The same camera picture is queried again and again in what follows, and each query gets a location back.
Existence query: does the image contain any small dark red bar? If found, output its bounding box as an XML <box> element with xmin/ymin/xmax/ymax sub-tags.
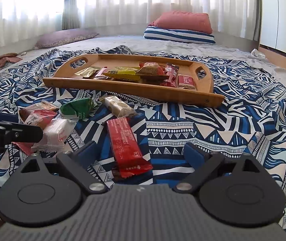
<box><xmin>106</xmin><ymin>117</ymin><xmax>153</xmax><ymax>179</ymax></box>

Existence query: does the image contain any white translucent snack packet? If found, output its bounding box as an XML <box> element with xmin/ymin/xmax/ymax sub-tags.
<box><xmin>31</xmin><ymin>119</ymin><xmax>78</xmax><ymax>152</ymax></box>

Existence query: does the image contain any pink white snack packet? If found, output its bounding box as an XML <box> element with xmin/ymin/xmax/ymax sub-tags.
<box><xmin>14</xmin><ymin>110</ymin><xmax>57</xmax><ymax>156</ymax></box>

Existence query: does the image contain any green snack packet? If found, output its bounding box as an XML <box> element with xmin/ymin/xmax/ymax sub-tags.
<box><xmin>59</xmin><ymin>98</ymin><xmax>97</xmax><ymax>120</ymax></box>

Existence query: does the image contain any beige nougat bar packet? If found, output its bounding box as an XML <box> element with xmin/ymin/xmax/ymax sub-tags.
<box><xmin>99</xmin><ymin>96</ymin><xmax>137</xmax><ymax>118</ymax></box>

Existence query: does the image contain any brown snack packet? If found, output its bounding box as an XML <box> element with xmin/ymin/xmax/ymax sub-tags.
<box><xmin>18</xmin><ymin>100</ymin><xmax>58</xmax><ymax>121</ymax></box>

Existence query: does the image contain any red Biscoff biscuit packet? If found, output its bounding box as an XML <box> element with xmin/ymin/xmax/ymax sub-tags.
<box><xmin>178</xmin><ymin>75</ymin><xmax>196</xmax><ymax>90</ymax></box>

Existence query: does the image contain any red patterned biscuit packet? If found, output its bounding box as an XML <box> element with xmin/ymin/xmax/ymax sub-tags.
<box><xmin>93</xmin><ymin>67</ymin><xmax>109</xmax><ymax>80</ymax></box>

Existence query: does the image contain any gold foil snack packet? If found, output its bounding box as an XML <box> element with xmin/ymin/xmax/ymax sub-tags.
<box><xmin>75</xmin><ymin>66</ymin><xmax>100</xmax><ymax>78</ymax></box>

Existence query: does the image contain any yellow snack packet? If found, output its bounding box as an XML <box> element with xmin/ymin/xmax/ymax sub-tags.
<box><xmin>105</xmin><ymin>66</ymin><xmax>141</xmax><ymax>82</ymax></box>

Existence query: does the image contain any long red snack bar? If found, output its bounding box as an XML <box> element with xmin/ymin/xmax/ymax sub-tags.
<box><xmin>160</xmin><ymin>63</ymin><xmax>179</xmax><ymax>88</ymax></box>

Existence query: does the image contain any red gold cracker packet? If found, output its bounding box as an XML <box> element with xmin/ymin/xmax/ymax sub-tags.
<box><xmin>136</xmin><ymin>62</ymin><xmax>169</xmax><ymax>81</ymax></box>

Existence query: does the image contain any blue patterned cloth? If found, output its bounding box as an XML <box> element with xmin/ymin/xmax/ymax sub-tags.
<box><xmin>0</xmin><ymin>45</ymin><xmax>286</xmax><ymax>235</ymax></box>

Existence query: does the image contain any wooden serving tray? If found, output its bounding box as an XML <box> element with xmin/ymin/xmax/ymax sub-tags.
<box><xmin>43</xmin><ymin>54</ymin><xmax>224</xmax><ymax>108</ymax></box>

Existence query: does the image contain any purple pillow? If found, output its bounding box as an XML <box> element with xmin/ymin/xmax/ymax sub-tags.
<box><xmin>34</xmin><ymin>28</ymin><xmax>99</xmax><ymax>50</ymax></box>

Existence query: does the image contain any blue striped pillow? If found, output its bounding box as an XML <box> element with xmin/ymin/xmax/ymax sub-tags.
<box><xmin>144</xmin><ymin>26</ymin><xmax>216</xmax><ymax>45</ymax></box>

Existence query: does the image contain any crumpled white tissue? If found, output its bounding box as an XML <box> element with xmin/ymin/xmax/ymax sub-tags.
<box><xmin>251</xmin><ymin>48</ymin><xmax>266</xmax><ymax>59</ymax></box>

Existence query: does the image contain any grey bed sheet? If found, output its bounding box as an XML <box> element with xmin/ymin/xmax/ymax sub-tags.
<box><xmin>0</xmin><ymin>35</ymin><xmax>286</xmax><ymax>96</ymax></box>

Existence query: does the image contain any white sheer curtain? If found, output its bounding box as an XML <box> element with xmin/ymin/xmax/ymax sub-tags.
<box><xmin>0</xmin><ymin>0</ymin><xmax>261</xmax><ymax>47</ymax></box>

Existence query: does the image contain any olive green curtain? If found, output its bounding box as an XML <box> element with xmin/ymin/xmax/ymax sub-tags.
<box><xmin>62</xmin><ymin>0</ymin><xmax>80</xmax><ymax>30</ymax></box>

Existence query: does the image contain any red pillow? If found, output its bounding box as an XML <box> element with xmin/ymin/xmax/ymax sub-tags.
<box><xmin>150</xmin><ymin>11</ymin><xmax>212</xmax><ymax>34</ymax></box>

